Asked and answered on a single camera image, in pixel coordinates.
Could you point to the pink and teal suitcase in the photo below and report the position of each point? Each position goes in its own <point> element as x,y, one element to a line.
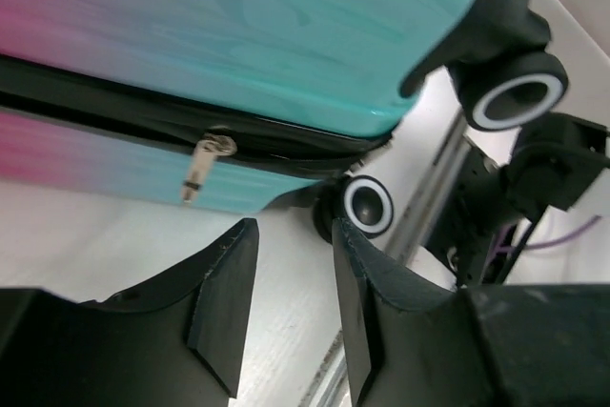
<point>237,105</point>

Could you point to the aluminium rail frame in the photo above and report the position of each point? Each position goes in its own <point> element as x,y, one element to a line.
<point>429,197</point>

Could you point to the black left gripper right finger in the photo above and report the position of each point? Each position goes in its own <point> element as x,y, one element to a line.
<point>543,345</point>

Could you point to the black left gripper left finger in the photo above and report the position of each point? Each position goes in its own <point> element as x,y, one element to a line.
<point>175,339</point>

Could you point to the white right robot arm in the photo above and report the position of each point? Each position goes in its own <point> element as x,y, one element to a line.
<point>556,161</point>

